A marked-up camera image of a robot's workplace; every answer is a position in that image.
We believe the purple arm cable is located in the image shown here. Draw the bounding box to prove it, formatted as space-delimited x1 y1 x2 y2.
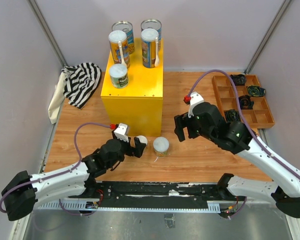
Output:
0 122 116 217
187 69 300 221

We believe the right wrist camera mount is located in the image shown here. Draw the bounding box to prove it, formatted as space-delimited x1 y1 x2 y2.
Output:
183 91 204 118

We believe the yellow-green can clear lid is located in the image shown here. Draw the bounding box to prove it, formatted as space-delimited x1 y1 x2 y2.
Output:
153 136 170 157

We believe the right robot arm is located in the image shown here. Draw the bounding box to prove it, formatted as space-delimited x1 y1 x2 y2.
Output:
174 102 300 219

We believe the green patterned rolled sock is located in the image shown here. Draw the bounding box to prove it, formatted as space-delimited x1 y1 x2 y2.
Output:
247 85 266 97

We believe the black rolled sock top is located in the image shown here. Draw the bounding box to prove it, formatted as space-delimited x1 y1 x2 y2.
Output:
230 74 247 86

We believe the wooden divided organizer tray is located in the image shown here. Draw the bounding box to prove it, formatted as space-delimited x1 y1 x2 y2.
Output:
212 74 275 129

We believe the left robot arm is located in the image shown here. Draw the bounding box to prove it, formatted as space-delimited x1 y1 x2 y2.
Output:
0 135 148 222

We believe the blue Progresso soup can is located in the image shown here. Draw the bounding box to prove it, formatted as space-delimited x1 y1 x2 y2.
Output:
140 18 162 51
111 20 135 54

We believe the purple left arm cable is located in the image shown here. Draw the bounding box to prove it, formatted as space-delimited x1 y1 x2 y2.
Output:
0 122 116 217

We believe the purple-label can with spoon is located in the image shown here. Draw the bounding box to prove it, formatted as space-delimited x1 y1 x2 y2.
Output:
141 28 160 69

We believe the small yellow white-lid can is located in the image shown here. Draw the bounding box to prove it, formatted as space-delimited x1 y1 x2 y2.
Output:
136 135 148 147

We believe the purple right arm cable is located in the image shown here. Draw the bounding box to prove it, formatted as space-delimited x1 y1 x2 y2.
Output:
187 69 300 221

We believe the black white striped cloth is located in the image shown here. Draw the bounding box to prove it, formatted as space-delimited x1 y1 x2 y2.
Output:
61 62 102 109

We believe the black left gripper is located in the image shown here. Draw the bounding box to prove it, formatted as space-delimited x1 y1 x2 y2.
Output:
107 130 146 169

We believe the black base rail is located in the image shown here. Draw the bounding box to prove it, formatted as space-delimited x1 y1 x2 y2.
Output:
70 181 245 210

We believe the black orange rolled sock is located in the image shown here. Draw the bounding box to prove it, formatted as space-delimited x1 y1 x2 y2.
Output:
237 95 254 110

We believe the cream white cloth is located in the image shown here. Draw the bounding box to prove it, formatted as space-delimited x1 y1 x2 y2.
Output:
47 72 66 125

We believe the dark rolled sock lower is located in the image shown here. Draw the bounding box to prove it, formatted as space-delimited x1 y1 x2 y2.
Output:
224 109 241 123

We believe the yellow wooden cabinet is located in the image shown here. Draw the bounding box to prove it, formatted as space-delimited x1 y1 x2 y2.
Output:
100 38 164 137

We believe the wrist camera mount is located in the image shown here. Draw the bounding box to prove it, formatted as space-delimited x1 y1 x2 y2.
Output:
183 91 204 118
110 123 130 143

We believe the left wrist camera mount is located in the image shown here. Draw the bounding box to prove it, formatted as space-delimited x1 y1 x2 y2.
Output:
110 123 130 143

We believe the blue porridge can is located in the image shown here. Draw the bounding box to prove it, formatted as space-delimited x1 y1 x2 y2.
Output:
108 30 130 68

